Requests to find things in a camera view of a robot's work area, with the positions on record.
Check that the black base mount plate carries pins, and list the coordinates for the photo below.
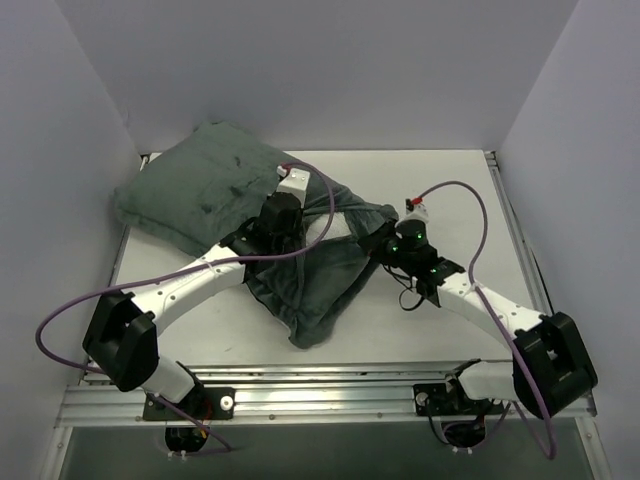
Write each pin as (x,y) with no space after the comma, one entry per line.
(207,403)
(437,400)

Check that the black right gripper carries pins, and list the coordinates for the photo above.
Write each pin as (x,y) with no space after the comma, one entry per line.
(376,239)

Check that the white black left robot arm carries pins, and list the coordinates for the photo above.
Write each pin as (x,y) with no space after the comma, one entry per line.
(122,337)

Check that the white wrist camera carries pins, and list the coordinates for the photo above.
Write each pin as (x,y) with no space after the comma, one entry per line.
(415,210)
(293,181)

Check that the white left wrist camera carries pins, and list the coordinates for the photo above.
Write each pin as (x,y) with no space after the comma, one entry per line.
(293,181)

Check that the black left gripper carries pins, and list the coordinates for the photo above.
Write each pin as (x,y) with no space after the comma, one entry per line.
(288,230)

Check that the white pillow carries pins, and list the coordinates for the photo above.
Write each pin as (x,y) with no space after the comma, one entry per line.
(327,229)

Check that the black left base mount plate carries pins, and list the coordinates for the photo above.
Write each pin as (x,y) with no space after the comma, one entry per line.
(207,403)

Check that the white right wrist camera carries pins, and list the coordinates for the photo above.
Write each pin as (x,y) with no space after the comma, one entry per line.
(415,210)

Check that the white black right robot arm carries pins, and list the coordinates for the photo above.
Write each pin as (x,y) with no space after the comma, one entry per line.
(549,367)

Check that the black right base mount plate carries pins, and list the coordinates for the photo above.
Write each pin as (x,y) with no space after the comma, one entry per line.
(437,400)

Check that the aluminium front rail frame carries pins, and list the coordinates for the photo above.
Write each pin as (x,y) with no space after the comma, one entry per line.
(310,394)

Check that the zebra and green pillowcase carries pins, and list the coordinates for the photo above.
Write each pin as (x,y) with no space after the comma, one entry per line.
(206,186)

